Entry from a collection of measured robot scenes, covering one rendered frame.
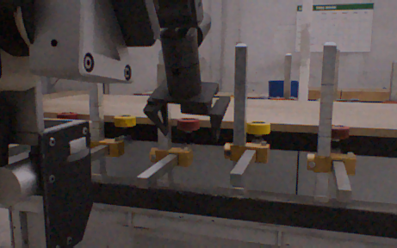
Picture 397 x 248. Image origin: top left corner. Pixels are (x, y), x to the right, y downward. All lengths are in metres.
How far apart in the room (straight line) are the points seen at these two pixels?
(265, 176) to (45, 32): 1.21
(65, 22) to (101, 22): 0.04
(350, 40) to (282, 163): 7.00
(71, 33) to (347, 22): 8.10
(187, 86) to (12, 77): 0.30
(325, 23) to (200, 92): 7.72
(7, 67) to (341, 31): 8.06
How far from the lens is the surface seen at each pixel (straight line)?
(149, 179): 1.06
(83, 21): 0.33
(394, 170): 1.47
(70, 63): 0.32
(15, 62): 0.42
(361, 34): 8.37
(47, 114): 1.73
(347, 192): 0.96
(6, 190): 0.48
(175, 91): 0.64
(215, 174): 1.49
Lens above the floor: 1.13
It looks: 10 degrees down
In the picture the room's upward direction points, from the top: straight up
